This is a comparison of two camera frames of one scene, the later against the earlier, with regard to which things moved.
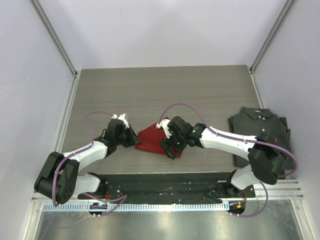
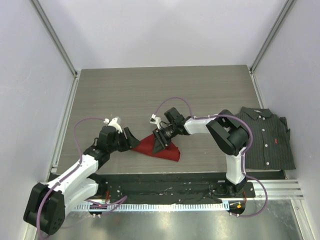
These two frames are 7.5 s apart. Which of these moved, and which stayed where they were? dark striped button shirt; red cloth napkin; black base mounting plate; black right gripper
Moved: red cloth napkin; black right gripper
Stayed: dark striped button shirt; black base mounting plate
